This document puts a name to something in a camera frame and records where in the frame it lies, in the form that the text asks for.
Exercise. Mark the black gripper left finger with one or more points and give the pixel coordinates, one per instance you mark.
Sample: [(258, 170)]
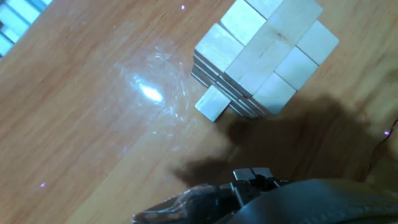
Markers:
[(244, 174)]

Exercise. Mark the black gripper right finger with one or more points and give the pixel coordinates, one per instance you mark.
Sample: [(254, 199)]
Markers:
[(262, 173)]

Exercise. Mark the stack of wooden jenga blocks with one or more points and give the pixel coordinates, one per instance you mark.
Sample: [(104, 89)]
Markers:
[(239, 104)]

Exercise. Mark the jenga block with dark knot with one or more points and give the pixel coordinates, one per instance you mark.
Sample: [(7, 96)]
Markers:
[(273, 46)]

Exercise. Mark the orange wooden board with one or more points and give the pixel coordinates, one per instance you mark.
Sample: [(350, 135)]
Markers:
[(93, 140)]

